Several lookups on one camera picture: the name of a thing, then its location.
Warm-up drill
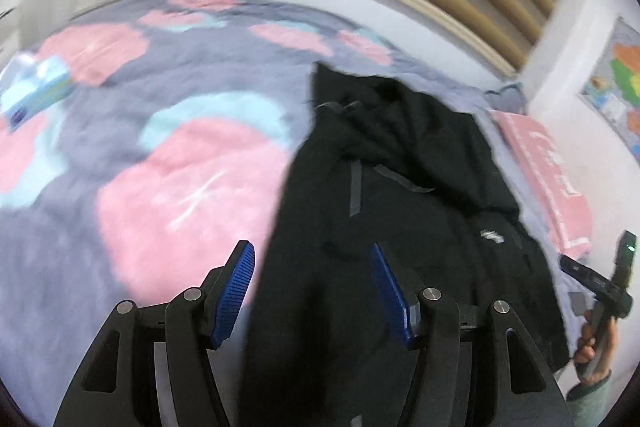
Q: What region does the wall map poster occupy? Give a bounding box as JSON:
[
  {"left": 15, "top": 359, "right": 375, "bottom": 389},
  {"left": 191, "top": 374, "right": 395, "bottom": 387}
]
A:
[{"left": 580, "top": 17, "right": 640, "bottom": 158}]

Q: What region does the black hooded jacket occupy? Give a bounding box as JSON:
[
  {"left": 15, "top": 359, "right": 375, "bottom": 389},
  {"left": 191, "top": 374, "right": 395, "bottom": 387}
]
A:
[{"left": 239, "top": 62, "right": 571, "bottom": 427}]

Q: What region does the person's right forearm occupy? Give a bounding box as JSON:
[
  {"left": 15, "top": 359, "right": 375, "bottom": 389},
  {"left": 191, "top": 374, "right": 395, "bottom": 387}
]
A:
[{"left": 566, "top": 369, "right": 615, "bottom": 427}]

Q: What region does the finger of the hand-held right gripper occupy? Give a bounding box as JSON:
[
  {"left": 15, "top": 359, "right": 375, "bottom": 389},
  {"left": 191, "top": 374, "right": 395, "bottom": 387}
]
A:
[{"left": 559, "top": 254, "right": 603, "bottom": 290}]

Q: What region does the pink pillow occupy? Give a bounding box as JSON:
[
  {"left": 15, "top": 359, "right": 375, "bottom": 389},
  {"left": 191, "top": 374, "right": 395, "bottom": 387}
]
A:
[{"left": 492, "top": 111, "right": 593, "bottom": 258}]

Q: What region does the light blue tissue box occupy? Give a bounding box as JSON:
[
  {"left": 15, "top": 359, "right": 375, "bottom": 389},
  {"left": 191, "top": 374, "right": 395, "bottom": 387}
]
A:
[{"left": 0, "top": 54, "right": 73, "bottom": 130}]

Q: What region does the person's right hand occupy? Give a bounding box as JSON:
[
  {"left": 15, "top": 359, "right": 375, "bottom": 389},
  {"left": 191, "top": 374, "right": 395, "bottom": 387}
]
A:
[{"left": 572, "top": 319, "right": 619, "bottom": 378}]

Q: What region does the grey floral blanket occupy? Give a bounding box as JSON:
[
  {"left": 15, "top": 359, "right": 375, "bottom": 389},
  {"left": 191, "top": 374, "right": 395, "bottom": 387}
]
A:
[{"left": 0, "top": 0, "right": 596, "bottom": 427}]

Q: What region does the grey pillow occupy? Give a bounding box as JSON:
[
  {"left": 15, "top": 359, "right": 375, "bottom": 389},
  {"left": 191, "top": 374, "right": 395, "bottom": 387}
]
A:
[{"left": 484, "top": 82, "right": 526, "bottom": 115}]

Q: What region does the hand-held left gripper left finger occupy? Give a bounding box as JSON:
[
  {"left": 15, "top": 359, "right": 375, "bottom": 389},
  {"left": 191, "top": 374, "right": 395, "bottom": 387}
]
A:
[{"left": 52, "top": 241, "right": 256, "bottom": 427}]

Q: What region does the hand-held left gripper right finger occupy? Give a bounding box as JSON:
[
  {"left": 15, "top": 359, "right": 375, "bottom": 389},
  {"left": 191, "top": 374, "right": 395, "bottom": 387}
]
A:
[{"left": 371, "top": 243, "right": 576, "bottom": 427}]

